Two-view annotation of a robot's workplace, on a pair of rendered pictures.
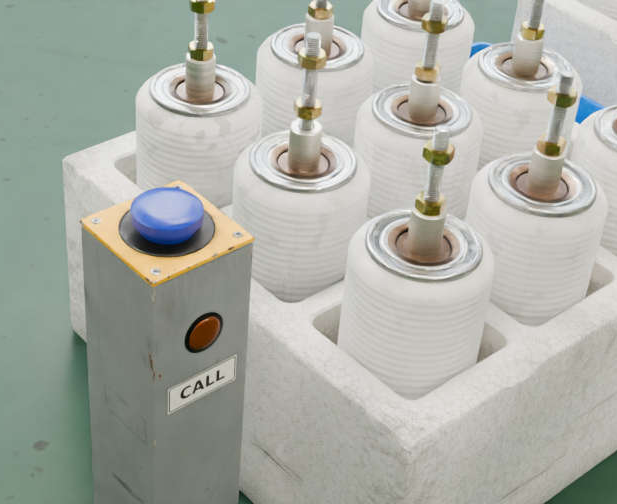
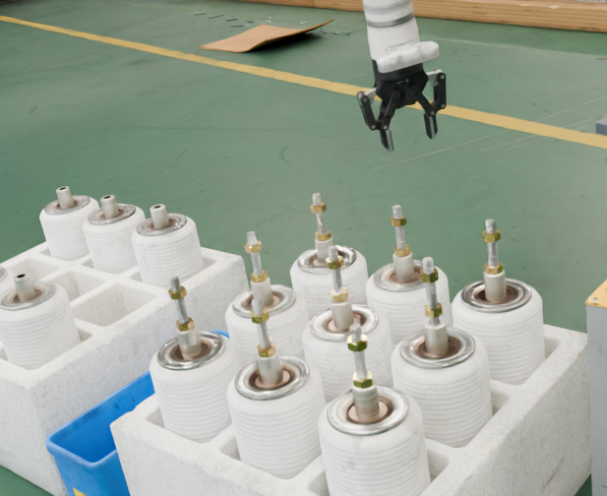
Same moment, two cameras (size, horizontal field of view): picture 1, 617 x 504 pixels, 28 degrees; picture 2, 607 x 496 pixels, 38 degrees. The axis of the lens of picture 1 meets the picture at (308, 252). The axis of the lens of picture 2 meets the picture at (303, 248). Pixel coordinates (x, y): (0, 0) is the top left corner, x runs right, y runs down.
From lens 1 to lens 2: 116 cm
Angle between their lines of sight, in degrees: 77
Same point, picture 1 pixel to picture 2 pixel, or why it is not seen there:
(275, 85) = (315, 401)
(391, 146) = (386, 332)
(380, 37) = (225, 369)
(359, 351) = (539, 358)
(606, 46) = (104, 351)
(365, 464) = (583, 383)
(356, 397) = (573, 356)
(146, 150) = (414, 461)
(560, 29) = (71, 378)
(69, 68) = not seen: outside the picture
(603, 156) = (355, 270)
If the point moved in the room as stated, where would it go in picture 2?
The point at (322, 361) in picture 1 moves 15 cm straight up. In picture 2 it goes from (553, 372) to (547, 244)
